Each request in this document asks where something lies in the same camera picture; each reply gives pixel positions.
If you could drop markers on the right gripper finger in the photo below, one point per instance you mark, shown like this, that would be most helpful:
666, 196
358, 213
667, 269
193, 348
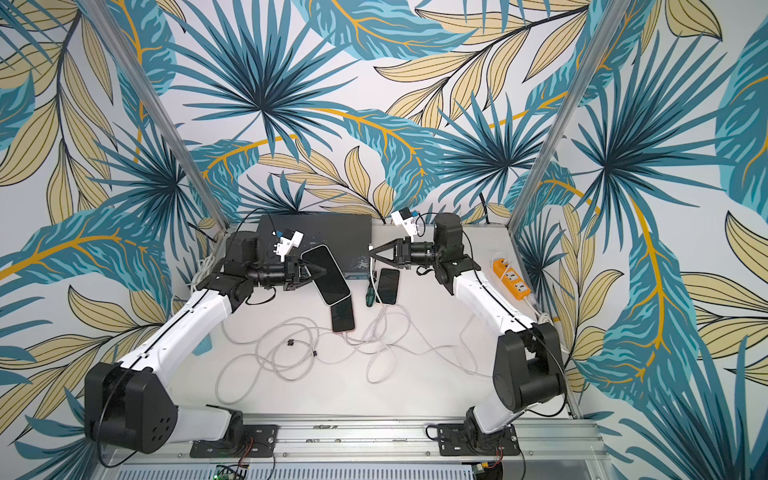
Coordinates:
387, 261
391, 245

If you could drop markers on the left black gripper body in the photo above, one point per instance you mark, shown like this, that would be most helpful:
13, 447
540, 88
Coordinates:
289, 273

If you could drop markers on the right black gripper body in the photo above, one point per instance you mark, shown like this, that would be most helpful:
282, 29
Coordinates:
402, 252

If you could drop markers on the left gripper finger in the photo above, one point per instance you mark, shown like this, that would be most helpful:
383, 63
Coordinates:
321, 264
318, 277

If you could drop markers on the white-edged black phone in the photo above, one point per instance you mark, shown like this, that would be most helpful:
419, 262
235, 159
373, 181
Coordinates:
388, 286

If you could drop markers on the pink-edged black phone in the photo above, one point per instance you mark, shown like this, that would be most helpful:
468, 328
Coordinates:
342, 316

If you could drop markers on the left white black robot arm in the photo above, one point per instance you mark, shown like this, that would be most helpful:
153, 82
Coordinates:
127, 404

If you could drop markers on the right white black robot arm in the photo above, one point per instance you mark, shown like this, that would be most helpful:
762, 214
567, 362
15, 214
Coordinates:
527, 370

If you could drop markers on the orange power strip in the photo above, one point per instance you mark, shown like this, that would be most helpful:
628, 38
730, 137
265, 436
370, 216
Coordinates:
510, 279

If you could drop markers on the light blue power strip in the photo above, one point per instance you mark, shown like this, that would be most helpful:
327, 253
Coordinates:
203, 347

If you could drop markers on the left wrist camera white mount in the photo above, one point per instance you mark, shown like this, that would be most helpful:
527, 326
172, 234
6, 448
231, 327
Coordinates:
285, 242

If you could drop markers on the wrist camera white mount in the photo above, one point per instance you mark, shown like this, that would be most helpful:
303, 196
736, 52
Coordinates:
406, 219
285, 242

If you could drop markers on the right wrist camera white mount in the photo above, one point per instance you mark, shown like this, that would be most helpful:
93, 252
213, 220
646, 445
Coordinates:
406, 219

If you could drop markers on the green handled screwdriver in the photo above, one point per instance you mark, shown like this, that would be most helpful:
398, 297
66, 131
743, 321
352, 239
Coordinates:
370, 295

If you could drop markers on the grey network switch box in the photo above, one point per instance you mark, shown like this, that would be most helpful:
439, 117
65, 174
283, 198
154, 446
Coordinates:
348, 237

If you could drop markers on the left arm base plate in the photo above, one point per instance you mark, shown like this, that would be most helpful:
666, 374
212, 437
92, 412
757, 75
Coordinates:
249, 441

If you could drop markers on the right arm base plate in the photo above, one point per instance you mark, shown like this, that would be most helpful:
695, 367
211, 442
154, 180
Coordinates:
462, 440

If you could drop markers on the left aluminium corner post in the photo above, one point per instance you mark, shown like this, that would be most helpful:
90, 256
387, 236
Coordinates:
108, 29

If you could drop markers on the aluminium corner post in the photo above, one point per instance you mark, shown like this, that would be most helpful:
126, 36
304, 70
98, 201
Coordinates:
599, 45
108, 29

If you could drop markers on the aluminium front rail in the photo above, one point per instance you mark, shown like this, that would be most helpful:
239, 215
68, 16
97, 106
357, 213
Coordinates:
357, 447

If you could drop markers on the right aluminium corner post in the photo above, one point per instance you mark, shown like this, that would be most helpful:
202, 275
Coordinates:
599, 45

